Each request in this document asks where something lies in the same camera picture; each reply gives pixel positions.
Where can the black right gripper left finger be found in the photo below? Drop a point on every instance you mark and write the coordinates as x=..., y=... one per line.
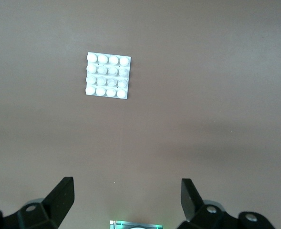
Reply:
x=59, y=202

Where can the brown table cover sheet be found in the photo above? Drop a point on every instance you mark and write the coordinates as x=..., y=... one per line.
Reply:
x=202, y=95

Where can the white studded base plate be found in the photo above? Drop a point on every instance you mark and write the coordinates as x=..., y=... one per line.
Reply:
x=108, y=76

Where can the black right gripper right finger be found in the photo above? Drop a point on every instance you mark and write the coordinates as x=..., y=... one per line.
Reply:
x=190, y=202

